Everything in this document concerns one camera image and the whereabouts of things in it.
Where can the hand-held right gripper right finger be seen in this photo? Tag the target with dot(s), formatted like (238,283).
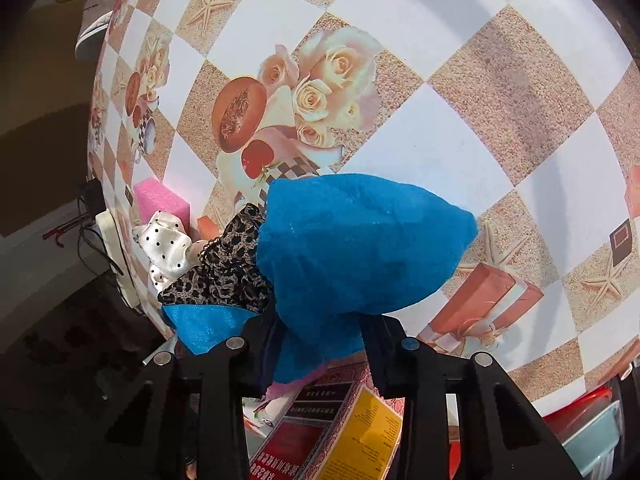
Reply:
(376,355)

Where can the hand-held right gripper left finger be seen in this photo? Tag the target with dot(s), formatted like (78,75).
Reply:
(220,385)

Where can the pink foam sponge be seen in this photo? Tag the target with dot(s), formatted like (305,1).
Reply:
(295,385)
(160,200)

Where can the red cardboard box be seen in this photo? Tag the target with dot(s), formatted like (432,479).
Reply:
(330,430)

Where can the blue fuzzy cloth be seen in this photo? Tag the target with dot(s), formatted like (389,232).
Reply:
(350,250)

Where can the leopard print scrunchie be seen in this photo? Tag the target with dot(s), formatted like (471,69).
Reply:
(225,265)

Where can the white polka dot scrunchie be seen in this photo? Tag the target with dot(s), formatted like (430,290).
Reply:
(165,247)

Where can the white power strip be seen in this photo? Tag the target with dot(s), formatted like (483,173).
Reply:
(117,255)

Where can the red plastic container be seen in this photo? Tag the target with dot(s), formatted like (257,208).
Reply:
(580,407)

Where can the black charger plug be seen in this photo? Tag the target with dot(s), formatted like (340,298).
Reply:
(94,196)

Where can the teal plastic container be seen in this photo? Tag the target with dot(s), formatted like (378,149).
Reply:
(595,442)

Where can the checkered printed tablecloth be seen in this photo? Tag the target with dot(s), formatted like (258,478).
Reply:
(425,110)

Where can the white sneaker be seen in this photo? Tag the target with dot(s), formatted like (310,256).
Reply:
(102,15)

